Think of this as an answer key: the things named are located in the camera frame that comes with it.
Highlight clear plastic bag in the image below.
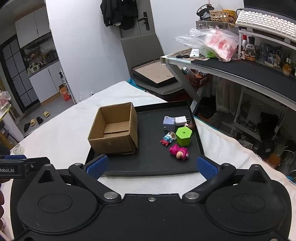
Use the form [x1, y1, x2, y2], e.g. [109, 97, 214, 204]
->
[174, 28, 240, 62]

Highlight black hanging clothes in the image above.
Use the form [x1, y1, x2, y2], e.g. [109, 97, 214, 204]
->
[100, 0, 139, 30]

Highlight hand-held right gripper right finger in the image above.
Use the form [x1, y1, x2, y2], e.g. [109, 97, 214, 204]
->
[183, 155, 271, 204]

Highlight brown cardboard box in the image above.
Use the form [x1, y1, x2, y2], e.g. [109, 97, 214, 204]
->
[87, 102, 138, 155]

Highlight yellow container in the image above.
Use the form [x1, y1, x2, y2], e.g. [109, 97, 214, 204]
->
[222, 9, 237, 24]

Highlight white desk shelf riser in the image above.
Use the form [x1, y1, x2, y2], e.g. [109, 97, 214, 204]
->
[238, 29, 296, 61]

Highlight black grid sliding door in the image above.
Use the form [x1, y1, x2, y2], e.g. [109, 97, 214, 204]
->
[0, 35, 40, 114]

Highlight amber bottle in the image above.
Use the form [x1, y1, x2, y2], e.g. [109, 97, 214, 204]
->
[282, 58, 292, 76]

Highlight grey desktop organizer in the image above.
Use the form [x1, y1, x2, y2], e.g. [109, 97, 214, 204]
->
[196, 20, 238, 30]

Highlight black tray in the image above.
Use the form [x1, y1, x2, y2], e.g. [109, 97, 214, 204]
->
[85, 100, 205, 177]

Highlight white keyboard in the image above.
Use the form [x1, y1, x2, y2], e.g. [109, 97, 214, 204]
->
[235, 9, 296, 39]

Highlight white cabinet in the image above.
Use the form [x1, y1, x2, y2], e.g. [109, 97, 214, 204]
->
[15, 7, 63, 103]

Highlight grey chair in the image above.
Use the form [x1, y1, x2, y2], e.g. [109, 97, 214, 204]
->
[120, 32, 192, 102]

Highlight orange box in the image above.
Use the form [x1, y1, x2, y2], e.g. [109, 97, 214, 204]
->
[59, 84, 71, 102]

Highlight lavender cube toy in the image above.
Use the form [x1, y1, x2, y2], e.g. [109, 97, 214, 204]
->
[163, 116, 176, 131]

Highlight pink bear toy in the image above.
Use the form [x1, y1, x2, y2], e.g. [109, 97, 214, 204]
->
[169, 144, 190, 160]

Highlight black framed board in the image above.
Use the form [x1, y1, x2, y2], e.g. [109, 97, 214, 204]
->
[130, 59, 178, 89]

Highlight green hexagonal box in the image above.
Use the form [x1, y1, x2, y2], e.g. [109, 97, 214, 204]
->
[176, 126, 193, 146]

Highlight woven basket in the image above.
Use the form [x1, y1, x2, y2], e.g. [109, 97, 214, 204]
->
[209, 10, 229, 23]

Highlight grey desk with black mat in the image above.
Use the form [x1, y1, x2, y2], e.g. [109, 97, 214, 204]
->
[160, 54, 296, 109]

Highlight red basket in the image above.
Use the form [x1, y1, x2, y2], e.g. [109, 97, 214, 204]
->
[185, 73, 210, 87]

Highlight panda figure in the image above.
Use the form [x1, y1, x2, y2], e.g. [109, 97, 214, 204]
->
[245, 43, 256, 62]

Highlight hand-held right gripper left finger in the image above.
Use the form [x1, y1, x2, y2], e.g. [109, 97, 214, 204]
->
[35, 155, 122, 204]

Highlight white tote bag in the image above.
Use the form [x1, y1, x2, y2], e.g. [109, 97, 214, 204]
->
[213, 76, 241, 114]

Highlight white charger plug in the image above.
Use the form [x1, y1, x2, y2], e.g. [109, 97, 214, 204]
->
[175, 116, 191, 127]

